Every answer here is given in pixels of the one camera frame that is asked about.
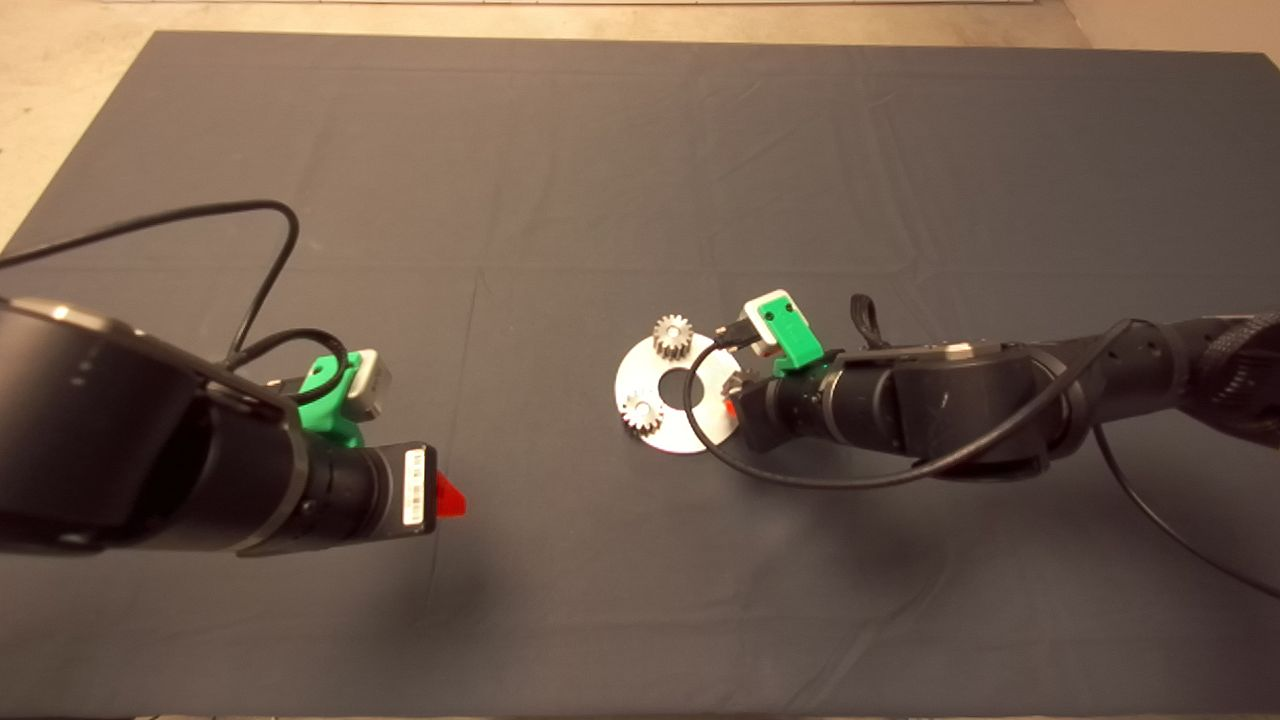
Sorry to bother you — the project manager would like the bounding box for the dark grey table cloth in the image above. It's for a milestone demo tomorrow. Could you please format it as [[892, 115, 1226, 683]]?
[[0, 30, 1280, 717]]

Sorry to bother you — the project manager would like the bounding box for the green left camera mount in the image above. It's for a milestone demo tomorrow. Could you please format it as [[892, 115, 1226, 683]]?
[[298, 355, 367, 448]]

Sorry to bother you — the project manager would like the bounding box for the black left camera cable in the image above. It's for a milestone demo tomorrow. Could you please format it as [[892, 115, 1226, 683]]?
[[0, 200, 350, 401]]

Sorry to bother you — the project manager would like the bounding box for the grey left camera box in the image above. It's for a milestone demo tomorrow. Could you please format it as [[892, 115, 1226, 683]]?
[[350, 349, 393, 420]]

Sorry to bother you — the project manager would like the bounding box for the green right camera mount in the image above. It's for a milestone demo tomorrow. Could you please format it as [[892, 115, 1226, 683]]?
[[757, 300, 827, 377]]

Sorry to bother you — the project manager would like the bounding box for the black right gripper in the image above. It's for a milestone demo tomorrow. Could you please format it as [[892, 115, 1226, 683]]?
[[727, 366, 841, 454]]

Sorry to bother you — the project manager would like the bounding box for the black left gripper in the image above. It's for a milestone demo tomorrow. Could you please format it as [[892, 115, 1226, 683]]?
[[373, 442, 468, 542]]

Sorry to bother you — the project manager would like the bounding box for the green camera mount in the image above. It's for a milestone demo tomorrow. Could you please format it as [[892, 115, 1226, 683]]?
[[298, 355, 367, 448], [757, 300, 827, 377]]

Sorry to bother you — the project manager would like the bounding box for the white right camera box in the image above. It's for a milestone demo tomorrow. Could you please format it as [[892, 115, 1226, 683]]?
[[742, 289, 793, 357]]

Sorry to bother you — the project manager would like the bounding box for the round metal plate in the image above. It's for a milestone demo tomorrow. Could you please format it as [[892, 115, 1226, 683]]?
[[614, 333, 746, 455]]

